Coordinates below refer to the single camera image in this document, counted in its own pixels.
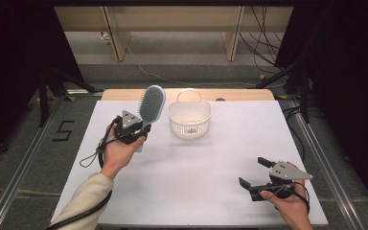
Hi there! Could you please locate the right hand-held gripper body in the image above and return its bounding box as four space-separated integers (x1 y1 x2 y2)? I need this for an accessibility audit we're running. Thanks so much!
248 160 314 202

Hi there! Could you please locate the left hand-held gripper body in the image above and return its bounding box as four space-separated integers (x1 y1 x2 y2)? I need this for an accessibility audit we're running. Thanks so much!
112 109 149 146

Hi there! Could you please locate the light blue hairbrush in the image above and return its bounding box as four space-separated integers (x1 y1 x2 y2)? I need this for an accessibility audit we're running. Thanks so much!
136 84 167 153

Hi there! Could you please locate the white plastic basket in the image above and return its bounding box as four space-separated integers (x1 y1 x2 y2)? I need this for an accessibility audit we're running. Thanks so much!
168 89 213 140

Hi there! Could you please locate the person's left hand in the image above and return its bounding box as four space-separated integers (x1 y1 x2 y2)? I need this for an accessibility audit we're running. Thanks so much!
100 124 147 180

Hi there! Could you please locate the person's right hand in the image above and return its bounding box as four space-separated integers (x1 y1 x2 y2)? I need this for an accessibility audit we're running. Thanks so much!
260 179 314 230

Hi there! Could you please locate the light wooden table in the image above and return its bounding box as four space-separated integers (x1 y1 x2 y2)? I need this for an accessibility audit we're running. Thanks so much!
101 88 276 102

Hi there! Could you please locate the white table cover sheet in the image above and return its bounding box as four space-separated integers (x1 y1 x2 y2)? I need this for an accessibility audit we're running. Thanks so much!
50 99 330 226

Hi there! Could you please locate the black metal stand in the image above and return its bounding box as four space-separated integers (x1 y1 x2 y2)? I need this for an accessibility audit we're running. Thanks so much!
37 65 104 128
254 61 311 125

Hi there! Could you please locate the beige wooden desk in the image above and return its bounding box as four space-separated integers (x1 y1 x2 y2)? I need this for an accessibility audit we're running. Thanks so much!
54 6 295 63

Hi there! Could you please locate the black curtain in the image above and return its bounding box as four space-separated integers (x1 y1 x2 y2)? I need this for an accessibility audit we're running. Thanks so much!
274 0 368 210
0 0 85 169

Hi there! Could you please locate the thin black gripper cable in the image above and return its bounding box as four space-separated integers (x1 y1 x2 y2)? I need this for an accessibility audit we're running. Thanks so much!
274 181 311 215

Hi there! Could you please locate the aluminium floor rail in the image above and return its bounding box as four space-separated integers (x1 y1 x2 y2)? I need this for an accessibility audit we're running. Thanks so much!
287 98 366 230
0 95 65 230

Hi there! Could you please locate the thin black strap loop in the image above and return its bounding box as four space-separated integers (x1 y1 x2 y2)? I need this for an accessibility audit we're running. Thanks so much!
79 149 105 169

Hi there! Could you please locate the thick black gripper cable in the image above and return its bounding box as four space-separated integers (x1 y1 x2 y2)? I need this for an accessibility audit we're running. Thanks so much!
46 116 123 230

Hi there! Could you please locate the bundle of black cables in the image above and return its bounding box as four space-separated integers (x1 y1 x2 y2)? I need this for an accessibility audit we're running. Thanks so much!
239 6 289 75

